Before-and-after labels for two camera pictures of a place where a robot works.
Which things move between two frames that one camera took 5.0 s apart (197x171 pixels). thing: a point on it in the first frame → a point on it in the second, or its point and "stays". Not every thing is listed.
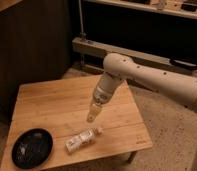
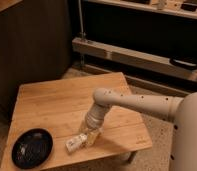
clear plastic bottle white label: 82,139 stays
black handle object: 185,64 stays
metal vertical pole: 82,33 stays
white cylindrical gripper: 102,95 → 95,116
